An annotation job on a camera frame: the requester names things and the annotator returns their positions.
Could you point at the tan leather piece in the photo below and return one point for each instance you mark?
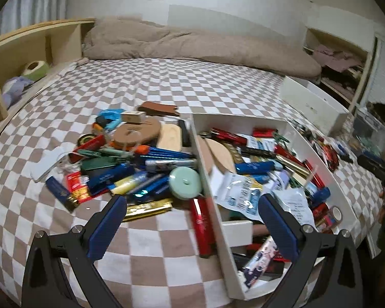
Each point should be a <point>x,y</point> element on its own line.
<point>224,155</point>
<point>206,155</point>

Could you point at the green plush toy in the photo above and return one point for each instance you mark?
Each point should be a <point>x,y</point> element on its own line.
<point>38,70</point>

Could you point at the wooden headboard shelf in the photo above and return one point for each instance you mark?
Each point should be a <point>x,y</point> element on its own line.
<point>19,43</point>

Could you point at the blue white mask packet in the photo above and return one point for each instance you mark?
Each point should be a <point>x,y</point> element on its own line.
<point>240,192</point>

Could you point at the navy box gold end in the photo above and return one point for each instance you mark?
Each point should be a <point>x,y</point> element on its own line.
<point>59,194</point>

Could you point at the white foam block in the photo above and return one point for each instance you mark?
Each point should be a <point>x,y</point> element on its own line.
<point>237,231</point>

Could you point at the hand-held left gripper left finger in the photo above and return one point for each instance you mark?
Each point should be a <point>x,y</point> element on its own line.
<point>110,221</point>

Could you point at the white curtain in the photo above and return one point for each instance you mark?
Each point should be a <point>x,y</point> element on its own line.
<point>35,3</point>

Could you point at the closet alcove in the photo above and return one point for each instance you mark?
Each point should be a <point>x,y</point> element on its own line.
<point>340,80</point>

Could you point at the cartoon print tube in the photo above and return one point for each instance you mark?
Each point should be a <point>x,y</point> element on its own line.
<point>263,253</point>

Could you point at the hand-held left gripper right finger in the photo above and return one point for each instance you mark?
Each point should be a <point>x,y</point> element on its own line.
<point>276,224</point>

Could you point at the heap of assorted small goods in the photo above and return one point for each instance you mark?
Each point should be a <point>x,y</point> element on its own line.
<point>276,163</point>
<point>141,166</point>
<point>327,154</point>

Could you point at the white shallow box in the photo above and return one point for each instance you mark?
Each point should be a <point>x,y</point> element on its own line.
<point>224,247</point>

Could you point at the black tape roll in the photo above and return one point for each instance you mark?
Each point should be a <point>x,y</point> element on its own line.
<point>85,141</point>

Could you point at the blue foil packet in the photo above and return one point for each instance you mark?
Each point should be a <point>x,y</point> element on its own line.
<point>110,114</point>

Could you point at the red tube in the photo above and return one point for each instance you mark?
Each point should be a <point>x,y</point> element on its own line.
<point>201,227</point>

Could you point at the purple plush toy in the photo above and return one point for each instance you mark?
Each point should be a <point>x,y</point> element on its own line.
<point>14,88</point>

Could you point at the wooden oval box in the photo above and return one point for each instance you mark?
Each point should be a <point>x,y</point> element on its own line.
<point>170,138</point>

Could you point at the white flat card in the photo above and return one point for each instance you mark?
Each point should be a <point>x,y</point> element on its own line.
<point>48,163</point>

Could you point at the beige duvet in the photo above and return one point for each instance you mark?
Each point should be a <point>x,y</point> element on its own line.
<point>179,45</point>

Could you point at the pile of clothes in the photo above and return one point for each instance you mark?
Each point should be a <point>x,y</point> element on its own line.
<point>337,57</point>

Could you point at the brown leather pouch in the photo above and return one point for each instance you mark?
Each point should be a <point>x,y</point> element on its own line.
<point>157,108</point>

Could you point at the clear plastic bin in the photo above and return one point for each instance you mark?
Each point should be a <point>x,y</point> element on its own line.
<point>369,128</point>

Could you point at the small tan box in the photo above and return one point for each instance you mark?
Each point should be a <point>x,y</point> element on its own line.
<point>133,117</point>

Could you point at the light blue lighter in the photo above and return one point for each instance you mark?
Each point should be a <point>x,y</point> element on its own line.
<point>114,124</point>

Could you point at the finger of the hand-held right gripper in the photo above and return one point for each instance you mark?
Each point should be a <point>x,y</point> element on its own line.
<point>372,165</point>

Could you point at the blue metallic tube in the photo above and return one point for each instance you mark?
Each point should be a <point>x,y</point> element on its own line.
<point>253,166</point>

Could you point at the mint round case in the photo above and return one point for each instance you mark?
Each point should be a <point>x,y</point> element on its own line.
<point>184,183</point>

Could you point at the white shoe box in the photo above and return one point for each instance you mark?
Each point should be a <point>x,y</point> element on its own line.
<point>308,106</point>

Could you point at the gold foil packet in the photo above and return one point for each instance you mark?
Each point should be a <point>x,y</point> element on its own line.
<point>147,208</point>

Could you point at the crinkled white packet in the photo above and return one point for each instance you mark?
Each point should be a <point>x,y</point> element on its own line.
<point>295,205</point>

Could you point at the patterned tape roll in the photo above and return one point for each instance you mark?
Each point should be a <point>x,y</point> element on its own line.
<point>335,214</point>

